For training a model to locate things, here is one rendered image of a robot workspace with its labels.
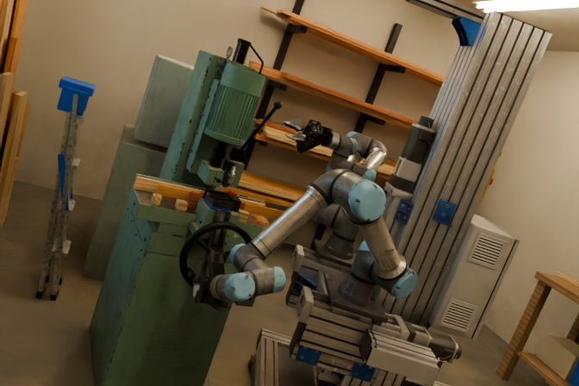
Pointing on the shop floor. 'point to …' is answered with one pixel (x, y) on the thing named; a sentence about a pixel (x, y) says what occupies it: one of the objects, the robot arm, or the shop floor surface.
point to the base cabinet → (151, 319)
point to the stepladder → (61, 202)
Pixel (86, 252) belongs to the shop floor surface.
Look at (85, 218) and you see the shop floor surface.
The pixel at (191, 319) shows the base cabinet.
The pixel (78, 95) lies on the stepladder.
